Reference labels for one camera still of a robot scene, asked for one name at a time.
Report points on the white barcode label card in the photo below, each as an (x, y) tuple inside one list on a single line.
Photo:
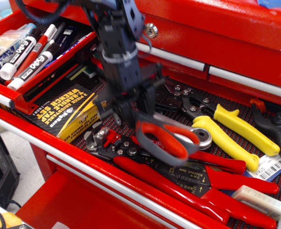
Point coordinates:
[(266, 168)]

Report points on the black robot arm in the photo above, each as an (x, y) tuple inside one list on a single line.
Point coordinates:
[(118, 24)]

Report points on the red grey handled scissors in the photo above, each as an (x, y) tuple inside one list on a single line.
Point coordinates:
[(167, 142)]

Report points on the blue dry erase marker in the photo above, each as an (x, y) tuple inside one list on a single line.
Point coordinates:
[(5, 57)]

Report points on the yellow sponge object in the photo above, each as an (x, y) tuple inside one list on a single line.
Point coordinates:
[(11, 220)]

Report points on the red automatic wire stripper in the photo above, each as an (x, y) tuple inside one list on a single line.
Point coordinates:
[(107, 144)]

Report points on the dark pen box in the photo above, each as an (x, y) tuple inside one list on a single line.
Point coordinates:
[(65, 38)]

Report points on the red dry erase marker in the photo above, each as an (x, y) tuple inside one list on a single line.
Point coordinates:
[(45, 38)]

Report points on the large open red drawer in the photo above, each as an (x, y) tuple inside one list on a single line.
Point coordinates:
[(131, 190)]

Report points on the green white eraser block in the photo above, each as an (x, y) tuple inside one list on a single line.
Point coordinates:
[(87, 71)]

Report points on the silver folding saw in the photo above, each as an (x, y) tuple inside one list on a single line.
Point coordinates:
[(203, 135)]

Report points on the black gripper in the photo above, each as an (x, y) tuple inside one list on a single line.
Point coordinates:
[(126, 82)]

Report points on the red black crimping tool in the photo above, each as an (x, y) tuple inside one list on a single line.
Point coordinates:
[(164, 99)]

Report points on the black expo marker front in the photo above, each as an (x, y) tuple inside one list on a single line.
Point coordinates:
[(34, 68)]

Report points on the black expo marker middle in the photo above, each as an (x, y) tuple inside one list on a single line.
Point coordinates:
[(10, 68)]

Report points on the black expo marker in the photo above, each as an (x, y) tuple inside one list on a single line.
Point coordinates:
[(34, 68), (10, 68)]

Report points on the flat red handled wire stripper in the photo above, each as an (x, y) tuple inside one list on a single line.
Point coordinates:
[(203, 190)]

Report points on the silver chest key lock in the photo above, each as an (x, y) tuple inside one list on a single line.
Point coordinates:
[(151, 30)]

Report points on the clear plastic bag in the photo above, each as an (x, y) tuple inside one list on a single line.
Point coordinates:
[(12, 38)]

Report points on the yellow black tap wrench box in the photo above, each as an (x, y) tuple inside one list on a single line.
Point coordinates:
[(66, 110)]

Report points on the black pliers orange tip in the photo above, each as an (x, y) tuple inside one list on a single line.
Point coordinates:
[(267, 118)]

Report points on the clear plastic bit case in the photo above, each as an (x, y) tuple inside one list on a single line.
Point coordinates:
[(261, 202)]

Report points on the yellow handled tin snips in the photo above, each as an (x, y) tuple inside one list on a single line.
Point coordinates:
[(205, 113)]

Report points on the small open red drawer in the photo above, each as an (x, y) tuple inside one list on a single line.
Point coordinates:
[(79, 51)]

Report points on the red metal tool chest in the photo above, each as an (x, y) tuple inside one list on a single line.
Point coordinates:
[(238, 36)]

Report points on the small grey black tool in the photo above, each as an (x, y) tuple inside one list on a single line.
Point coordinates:
[(117, 118)]

